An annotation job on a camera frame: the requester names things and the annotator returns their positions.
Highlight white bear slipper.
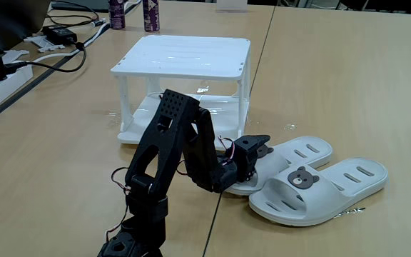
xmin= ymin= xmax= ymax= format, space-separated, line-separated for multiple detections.
xmin=248 ymin=157 xmax=389 ymax=228
xmin=225 ymin=135 xmax=334 ymax=196

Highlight white two-tier plastic box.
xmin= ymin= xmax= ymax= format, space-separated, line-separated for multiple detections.
xmin=111 ymin=34 xmax=252 ymax=146

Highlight clear tape strip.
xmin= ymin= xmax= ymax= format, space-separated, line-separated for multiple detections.
xmin=333 ymin=206 xmax=366 ymax=219

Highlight white card stand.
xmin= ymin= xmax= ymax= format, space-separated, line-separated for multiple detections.
xmin=215 ymin=0 xmax=249 ymax=13

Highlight purple drink can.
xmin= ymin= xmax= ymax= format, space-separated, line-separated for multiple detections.
xmin=142 ymin=0 xmax=161 ymax=33
xmin=108 ymin=0 xmax=126 ymax=30

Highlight black flat device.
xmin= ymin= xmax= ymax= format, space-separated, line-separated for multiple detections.
xmin=50 ymin=0 xmax=111 ymax=13

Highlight black power adapter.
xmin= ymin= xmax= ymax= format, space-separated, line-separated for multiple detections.
xmin=42 ymin=24 xmax=78 ymax=46

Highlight white printed plastic parts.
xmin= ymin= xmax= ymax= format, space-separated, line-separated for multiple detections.
xmin=23 ymin=34 xmax=66 ymax=54

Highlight flat white plastic part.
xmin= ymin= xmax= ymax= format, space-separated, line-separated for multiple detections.
xmin=1 ymin=49 xmax=31 ymax=66

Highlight white power strip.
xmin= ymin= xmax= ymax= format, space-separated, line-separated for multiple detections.
xmin=0 ymin=64 xmax=34 ymax=121

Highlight dark laptop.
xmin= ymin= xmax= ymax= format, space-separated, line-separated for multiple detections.
xmin=0 ymin=0 xmax=52 ymax=54

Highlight white cable on table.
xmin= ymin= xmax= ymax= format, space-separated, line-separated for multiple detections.
xmin=30 ymin=21 xmax=112 ymax=64

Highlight black adapter cable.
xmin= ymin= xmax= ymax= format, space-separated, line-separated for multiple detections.
xmin=4 ymin=41 xmax=88 ymax=74

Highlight looped black cable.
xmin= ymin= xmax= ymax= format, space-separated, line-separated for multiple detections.
xmin=46 ymin=0 xmax=101 ymax=29

